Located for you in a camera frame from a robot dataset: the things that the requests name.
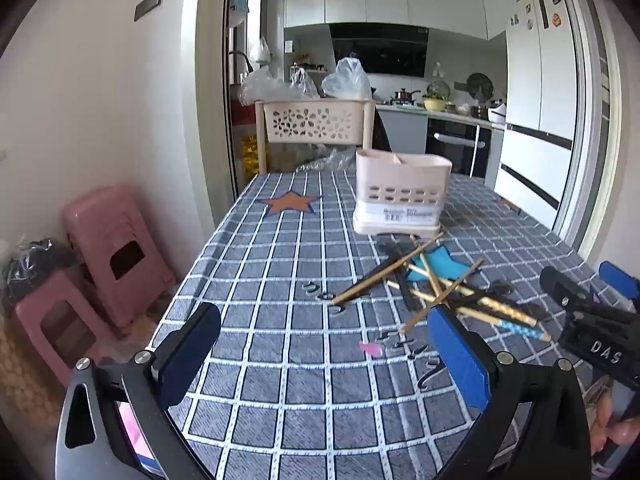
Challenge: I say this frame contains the white hanging plastic bag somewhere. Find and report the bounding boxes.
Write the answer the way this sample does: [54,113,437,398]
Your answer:
[248,36,272,63]

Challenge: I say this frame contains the pink plastic stool stack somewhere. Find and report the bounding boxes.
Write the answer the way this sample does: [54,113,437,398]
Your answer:
[62,185,176,328]

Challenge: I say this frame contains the beige plastic storage rack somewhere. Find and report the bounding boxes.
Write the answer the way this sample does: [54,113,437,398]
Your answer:
[255,99,376,176]

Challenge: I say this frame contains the gold foil packaging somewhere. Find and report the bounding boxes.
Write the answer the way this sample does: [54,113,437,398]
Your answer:
[241,132,261,176]

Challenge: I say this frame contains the grey checked tablecloth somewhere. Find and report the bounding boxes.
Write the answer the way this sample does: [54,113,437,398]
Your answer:
[150,170,640,480]

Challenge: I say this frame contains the steel kitchen faucet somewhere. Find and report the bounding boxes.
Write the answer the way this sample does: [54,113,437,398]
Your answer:
[229,51,253,86]

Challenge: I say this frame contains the blue patterned wooden chopstick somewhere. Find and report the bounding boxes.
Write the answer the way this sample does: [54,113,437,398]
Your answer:
[450,306,552,341]

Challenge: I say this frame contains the black handled steel spoon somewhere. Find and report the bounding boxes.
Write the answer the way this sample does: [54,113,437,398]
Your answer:
[515,302,551,322]
[386,242,424,311]
[445,282,516,311]
[347,260,401,298]

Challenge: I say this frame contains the grey wall switch panel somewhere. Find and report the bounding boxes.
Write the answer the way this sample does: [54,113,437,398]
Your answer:
[134,0,164,22]

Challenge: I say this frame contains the black trash bag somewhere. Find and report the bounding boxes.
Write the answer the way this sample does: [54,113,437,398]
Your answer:
[2,237,78,311]

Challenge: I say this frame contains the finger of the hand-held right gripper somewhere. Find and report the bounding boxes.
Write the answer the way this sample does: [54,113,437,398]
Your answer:
[599,261,640,302]
[540,265,602,315]

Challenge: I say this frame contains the white upper kitchen cabinets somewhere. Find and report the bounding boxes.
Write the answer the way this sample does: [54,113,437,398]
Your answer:
[284,0,506,41]

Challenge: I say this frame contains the group of fridge magnets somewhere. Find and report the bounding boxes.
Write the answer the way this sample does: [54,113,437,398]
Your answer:
[509,0,565,28]

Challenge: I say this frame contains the round wire strainer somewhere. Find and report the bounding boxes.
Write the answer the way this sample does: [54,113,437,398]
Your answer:
[466,72,496,103]

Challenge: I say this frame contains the beige plastic utensil holder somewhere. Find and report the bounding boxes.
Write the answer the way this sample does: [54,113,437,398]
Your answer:
[352,149,453,237]

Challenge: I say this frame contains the bluish clear plastic bag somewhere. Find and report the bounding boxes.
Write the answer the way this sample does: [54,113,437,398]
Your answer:
[321,56,373,101]

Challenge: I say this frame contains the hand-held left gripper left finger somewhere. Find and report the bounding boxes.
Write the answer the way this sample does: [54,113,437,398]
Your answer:
[55,302,223,480]

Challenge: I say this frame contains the white refrigerator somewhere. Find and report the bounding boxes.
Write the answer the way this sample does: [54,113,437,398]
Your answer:
[492,0,583,233]

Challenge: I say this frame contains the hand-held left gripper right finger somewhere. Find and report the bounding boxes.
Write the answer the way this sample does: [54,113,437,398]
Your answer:
[427,305,593,480]

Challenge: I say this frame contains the yellow patterned wooden chopstick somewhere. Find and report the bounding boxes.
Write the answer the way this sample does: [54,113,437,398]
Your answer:
[387,281,538,324]

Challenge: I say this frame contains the person's right hand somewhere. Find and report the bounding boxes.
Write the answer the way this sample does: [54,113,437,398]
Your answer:
[592,400,638,461]

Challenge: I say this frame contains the crumpled clear plastic wrap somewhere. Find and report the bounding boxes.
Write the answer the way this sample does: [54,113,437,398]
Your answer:
[295,147,357,173]

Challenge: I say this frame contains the white sliding door frame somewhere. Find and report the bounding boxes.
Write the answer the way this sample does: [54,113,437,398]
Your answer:
[565,0,623,261]
[192,0,241,196]

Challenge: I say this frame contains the black built-in oven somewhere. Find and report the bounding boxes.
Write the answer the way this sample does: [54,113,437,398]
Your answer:
[426,112,493,178]

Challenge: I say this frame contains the black range hood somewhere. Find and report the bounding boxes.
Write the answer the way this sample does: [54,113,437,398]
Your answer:
[329,22,431,78]

